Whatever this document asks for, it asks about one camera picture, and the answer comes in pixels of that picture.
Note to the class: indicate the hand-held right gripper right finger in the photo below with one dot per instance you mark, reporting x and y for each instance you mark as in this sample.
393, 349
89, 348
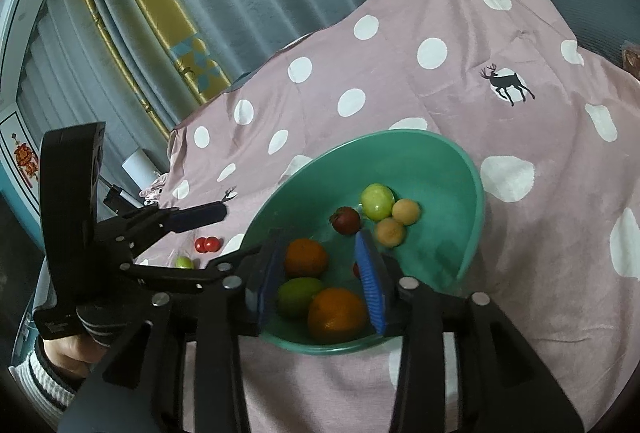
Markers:
370, 284

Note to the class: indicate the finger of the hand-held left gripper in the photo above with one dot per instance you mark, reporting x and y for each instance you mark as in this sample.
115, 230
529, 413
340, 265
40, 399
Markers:
200, 215
190, 277

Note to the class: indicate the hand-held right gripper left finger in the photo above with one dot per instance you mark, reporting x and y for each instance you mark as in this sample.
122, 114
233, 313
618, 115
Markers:
267, 285

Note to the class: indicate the orange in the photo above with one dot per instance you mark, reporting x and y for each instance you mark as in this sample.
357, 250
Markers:
336, 315
306, 258

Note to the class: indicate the tan longan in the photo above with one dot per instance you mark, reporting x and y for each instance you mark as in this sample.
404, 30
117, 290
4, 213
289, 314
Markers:
406, 211
390, 232

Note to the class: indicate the round green fruit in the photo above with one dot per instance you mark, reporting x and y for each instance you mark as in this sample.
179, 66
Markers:
376, 201

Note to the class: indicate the green plastic bowl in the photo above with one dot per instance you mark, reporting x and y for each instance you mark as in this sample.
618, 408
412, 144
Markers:
440, 173

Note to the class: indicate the person's left forearm striped sleeve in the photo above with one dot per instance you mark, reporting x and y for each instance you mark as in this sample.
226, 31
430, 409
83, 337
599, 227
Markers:
40, 388

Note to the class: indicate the person's left hand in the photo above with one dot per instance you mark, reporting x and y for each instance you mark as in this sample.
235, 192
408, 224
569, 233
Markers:
65, 355

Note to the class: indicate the small green fruit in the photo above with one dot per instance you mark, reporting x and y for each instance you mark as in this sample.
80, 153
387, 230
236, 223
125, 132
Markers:
184, 262

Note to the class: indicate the black device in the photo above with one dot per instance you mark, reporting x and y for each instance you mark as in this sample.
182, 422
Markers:
117, 196

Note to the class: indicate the red paper decoration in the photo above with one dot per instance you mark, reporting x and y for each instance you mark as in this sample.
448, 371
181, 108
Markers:
25, 158

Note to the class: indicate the white paper roll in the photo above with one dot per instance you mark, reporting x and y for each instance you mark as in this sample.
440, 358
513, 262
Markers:
136, 168

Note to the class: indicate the white and blue cabinet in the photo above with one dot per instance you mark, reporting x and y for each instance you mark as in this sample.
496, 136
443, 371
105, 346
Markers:
12, 78

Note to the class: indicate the pink polka-dot blanket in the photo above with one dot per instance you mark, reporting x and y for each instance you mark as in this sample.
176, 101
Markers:
400, 88

